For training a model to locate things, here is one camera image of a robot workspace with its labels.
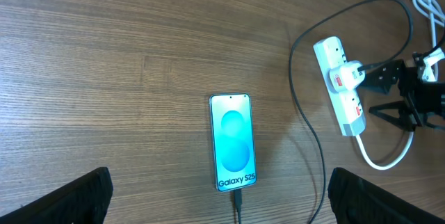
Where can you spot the white usb charger adapter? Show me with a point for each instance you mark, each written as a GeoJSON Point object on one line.
{"type": "Point", "coordinates": [346, 77]}

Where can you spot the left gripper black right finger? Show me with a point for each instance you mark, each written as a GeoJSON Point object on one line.
{"type": "Point", "coordinates": [354, 200]}

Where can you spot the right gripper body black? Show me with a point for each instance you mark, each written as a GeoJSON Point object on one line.
{"type": "Point", "coordinates": [423, 98]}

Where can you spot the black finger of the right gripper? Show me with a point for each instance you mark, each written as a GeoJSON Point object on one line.
{"type": "Point", "coordinates": [383, 78]}
{"type": "Point", "coordinates": [398, 114]}

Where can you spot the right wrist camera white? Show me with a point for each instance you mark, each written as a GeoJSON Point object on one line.
{"type": "Point", "coordinates": [427, 67]}

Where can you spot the blue screen smartphone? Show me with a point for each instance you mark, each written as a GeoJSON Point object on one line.
{"type": "Point", "coordinates": [233, 141]}

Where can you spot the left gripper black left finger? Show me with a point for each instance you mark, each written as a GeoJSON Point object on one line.
{"type": "Point", "coordinates": [84, 200]}

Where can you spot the white power strip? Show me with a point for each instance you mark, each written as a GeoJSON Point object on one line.
{"type": "Point", "coordinates": [347, 105]}

